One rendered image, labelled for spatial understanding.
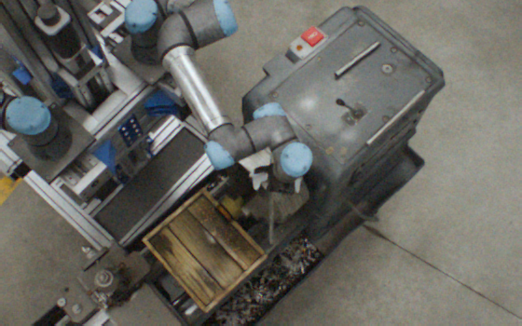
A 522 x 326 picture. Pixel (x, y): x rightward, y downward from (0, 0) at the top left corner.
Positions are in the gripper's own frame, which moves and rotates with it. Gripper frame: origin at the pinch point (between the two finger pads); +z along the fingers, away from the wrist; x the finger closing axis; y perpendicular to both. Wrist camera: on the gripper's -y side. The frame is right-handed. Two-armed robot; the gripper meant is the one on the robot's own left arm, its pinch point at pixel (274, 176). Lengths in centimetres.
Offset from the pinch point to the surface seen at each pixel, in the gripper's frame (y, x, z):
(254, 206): 5.9, -2.7, 25.0
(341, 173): -3.8, 22.6, 7.2
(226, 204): 6.0, -12.0, 24.4
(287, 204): 5.6, 7.4, 17.9
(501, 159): -43, 147, 122
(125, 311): 43, -43, 39
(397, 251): 11, 86, 123
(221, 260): 24, -11, 46
